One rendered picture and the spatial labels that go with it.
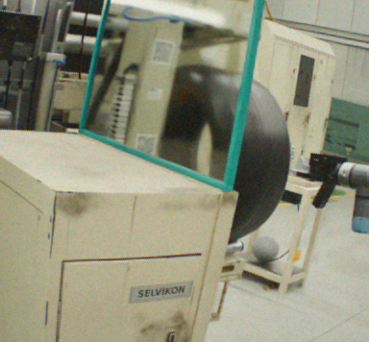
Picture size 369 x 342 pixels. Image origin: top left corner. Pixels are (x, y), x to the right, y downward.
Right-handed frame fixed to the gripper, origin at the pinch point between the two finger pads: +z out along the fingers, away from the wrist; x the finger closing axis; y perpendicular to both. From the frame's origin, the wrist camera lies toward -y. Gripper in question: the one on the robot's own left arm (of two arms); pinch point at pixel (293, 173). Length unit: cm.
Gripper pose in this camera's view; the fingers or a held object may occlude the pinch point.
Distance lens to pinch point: 192.8
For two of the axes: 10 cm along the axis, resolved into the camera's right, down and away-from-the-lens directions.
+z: -6.5, -1.2, 7.5
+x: -7.6, -0.4, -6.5
